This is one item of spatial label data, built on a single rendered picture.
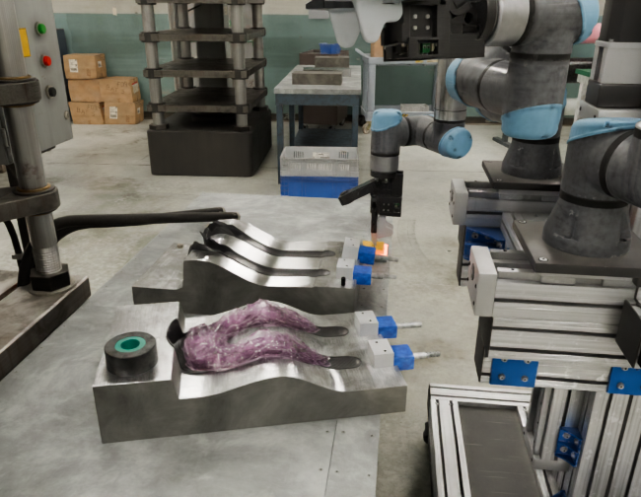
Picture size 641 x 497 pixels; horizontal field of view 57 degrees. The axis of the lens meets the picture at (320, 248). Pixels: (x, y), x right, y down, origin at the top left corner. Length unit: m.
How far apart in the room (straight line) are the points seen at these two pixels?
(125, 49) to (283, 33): 2.02
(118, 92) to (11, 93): 6.50
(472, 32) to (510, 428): 1.48
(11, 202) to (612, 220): 1.23
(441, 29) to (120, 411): 0.72
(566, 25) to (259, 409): 0.71
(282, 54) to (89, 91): 2.43
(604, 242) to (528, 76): 0.41
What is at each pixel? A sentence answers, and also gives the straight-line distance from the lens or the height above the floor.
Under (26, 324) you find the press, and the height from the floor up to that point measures 0.79.
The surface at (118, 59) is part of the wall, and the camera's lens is 8.28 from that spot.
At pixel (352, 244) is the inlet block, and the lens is 1.39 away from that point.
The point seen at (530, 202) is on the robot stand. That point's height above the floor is 0.97.
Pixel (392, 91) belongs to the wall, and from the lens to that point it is 7.76.
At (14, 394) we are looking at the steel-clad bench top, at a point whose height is 0.80.
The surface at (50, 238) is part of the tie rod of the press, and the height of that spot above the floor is 0.92.
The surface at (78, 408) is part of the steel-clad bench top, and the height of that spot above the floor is 0.80.
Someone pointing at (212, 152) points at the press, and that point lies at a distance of 5.32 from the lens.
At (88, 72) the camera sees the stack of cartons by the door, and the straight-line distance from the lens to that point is 8.01.
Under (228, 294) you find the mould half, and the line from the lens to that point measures 1.31.
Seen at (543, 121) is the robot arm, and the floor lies 1.31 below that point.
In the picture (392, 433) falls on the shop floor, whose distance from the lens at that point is 2.26.
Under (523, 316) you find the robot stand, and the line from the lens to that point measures 1.17.
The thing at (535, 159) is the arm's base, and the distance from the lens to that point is 1.58.
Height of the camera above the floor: 1.45
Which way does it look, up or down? 23 degrees down
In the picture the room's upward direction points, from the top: straight up
